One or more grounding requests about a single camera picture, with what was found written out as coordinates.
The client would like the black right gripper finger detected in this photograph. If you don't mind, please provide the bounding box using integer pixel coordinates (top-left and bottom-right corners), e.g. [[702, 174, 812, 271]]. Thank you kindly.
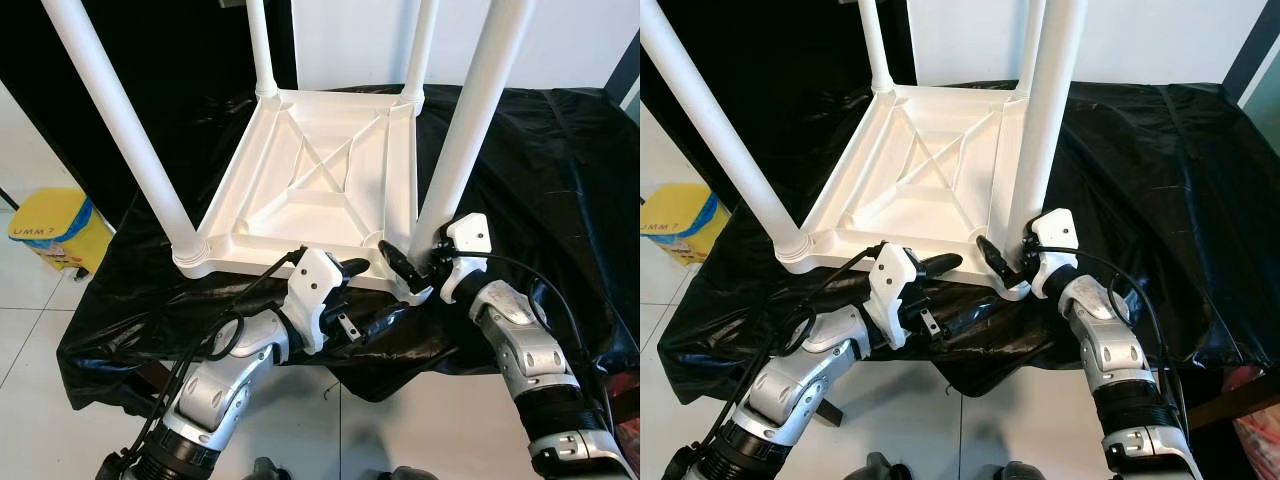
[[379, 240, 425, 290], [976, 236, 1020, 285]]

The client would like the white plastic table top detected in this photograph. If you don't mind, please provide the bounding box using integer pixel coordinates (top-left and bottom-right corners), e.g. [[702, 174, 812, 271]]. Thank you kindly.
[[775, 83, 1046, 301], [175, 88, 433, 306]]

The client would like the black plastic table cover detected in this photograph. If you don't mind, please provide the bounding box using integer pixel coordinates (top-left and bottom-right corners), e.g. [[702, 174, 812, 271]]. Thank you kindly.
[[57, 85, 641, 401], [658, 82, 1280, 396]]

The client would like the yellow cardboard box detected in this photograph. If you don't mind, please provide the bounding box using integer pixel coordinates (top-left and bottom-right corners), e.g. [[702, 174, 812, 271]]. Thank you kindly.
[[8, 187, 113, 276], [640, 183, 731, 266]]

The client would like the black door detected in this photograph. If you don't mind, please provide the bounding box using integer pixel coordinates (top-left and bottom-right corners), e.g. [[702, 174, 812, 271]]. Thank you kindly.
[[0, 0, 296, 226], [640, 0, 916, 216]]

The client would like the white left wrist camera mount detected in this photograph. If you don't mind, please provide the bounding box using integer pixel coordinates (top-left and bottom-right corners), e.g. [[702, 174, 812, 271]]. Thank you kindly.
[[288, 248, 346, 356], [868, 243, 921, 351]]

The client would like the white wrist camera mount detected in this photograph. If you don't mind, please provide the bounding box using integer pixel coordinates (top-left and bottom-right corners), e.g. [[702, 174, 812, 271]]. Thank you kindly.
[[440, 213, 493, 303], [288, 248, 346, 356], [868, 243, 921, 351], [1030, 208, 1081, 299]]

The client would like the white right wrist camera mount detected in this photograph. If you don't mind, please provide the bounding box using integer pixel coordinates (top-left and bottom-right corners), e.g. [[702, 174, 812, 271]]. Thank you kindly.
[[1030, 208, 1081, 299], [440, 213, 493, 303]]

